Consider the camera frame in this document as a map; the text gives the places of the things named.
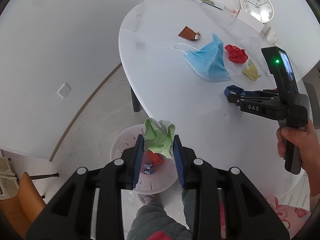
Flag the green paper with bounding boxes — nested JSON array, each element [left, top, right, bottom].
[[143, 118, 175, 159]]

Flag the dark blue wrapper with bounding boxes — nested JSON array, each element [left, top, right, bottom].
[[224, 85, 245, 97]]

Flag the blue surgical mask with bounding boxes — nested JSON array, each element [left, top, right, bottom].
[[173, 33, 236, 82]]

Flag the white trash bin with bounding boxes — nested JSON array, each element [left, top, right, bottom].
[[110, 124, 178, 195]]

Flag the right hand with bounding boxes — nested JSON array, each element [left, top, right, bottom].
[[277, 120, 319, 175]]

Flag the red wrapper in bin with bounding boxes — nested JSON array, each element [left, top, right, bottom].
[[146, 150, 164, 166]]

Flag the blue foil wrapper in bin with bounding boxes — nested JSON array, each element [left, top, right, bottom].
[[143, 164, 154, 175]]

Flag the black table leg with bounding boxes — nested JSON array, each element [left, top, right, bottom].
[[130, 87, 142, 113]]

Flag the crumpled yellow paper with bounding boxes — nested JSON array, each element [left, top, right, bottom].
[[242, 59, 261, 81]]

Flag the grey slipper foot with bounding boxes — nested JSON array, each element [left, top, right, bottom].
[[138, 194, 164, 207]]

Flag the crumpled red paper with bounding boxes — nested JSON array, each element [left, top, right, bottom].
[[225, 44, 248, 64]]

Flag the white box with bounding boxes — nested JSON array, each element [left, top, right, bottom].
[[237, 10, 264, 33]]

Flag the pink floral cushion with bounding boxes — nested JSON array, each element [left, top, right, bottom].
[[266, 197, 311, 239]]

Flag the brown snack wrapper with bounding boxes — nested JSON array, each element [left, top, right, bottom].
[[179, 26, 201, 41]]

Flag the papers with binder clip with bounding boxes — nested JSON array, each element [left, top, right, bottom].
[[192, 0, 225, 10]]

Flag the orange wooden chair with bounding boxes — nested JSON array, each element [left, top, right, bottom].
[[1, 172, 46, 239]]

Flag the white wall socket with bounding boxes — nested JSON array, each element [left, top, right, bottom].
[[57, 83, 71, 99]]

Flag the white gold wall clock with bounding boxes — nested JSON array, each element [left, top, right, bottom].
[[240, 0, 274, 23]]

